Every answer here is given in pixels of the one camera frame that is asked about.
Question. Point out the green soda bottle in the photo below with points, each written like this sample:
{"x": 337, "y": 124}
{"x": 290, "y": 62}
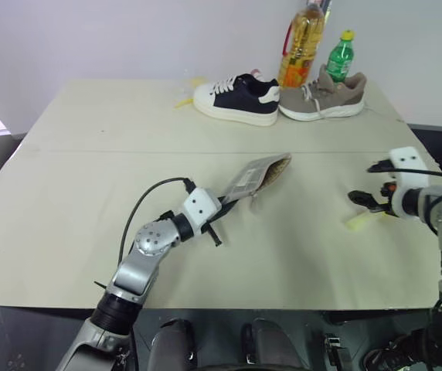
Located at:
{"x": 340, "y": 58}

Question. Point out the black shoe with white laces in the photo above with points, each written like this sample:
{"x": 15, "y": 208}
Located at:
{"x": 398, "y": 351}

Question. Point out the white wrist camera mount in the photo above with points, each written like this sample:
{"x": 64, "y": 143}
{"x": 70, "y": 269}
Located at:
{"x": 408, "y": 162}
{"x": 199, "y": 205}

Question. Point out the yellow plastic wrapper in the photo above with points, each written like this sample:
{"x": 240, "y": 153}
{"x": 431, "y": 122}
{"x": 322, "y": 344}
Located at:
{"x": 190, "y": 90}

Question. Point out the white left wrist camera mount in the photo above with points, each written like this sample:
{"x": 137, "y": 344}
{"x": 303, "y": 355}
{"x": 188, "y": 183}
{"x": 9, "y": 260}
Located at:
{"x": 199, "y": 205}

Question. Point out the cooking oil bottle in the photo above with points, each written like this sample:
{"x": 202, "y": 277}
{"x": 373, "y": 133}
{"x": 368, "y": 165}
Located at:
{"x": 302, "y": 42}

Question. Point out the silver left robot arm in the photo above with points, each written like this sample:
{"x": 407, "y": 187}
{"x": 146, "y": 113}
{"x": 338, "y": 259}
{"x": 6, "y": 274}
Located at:
{"x": 149, "y": 241}

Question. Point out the grid pouch with zipper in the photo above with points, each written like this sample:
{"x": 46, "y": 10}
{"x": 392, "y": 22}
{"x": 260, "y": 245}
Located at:
{"x": 252, "y": 175}

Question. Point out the dark rounded shape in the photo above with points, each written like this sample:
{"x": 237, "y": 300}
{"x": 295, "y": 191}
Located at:
{"x": 172, "y": 344}
{"x": 271, "y": 344}

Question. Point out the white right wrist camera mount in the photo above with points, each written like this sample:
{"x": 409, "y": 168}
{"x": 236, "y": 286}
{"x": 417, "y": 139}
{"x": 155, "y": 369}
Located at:
{"x": 408, "y": 162}

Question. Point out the yellow highlighter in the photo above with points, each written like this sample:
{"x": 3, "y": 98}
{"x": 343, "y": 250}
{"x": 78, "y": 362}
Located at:
{"x": 358, "y": 222}

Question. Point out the navy and white sneaker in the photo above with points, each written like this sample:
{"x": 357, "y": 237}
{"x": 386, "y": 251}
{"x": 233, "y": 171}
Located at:
{"x": 240, "y": 100}

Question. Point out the taupe sneaker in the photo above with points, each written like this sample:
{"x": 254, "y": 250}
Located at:
{"x": 321, "y": 98}

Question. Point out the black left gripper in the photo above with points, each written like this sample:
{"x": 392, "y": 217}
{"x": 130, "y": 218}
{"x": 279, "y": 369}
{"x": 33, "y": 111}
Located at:
{"x": 212, "y": 226}

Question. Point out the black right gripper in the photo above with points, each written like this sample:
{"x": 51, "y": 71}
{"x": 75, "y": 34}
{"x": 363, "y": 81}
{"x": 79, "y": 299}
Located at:
{"x": 386, "y": 201}

